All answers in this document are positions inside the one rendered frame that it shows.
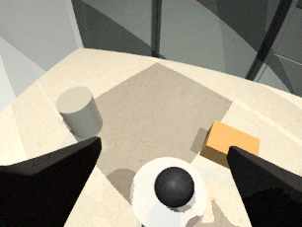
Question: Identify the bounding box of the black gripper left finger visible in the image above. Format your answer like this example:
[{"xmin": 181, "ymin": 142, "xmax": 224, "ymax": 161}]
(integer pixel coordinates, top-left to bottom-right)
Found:
[{"xmin": 0, "ymin": 136, "xmax": 101, "ymax": 227}]

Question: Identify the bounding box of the cream cylinder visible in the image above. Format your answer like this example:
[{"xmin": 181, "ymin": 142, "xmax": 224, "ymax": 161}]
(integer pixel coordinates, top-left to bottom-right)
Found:
[{"xmin": 56, "ymin": 86, "xmax": 104, "ymax": 140}]

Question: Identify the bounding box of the orange rectangular block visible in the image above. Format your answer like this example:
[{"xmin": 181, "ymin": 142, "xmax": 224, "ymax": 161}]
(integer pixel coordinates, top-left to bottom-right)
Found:
[{"xmin": 199, "ymin": 120, "xmax": 260, "ymax": 169}]

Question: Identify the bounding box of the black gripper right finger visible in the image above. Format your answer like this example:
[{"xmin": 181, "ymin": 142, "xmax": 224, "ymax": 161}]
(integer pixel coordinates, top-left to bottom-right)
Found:
[{"xmin": 226, "ymin": 145, "xmax": 302, "ymax": 227}]

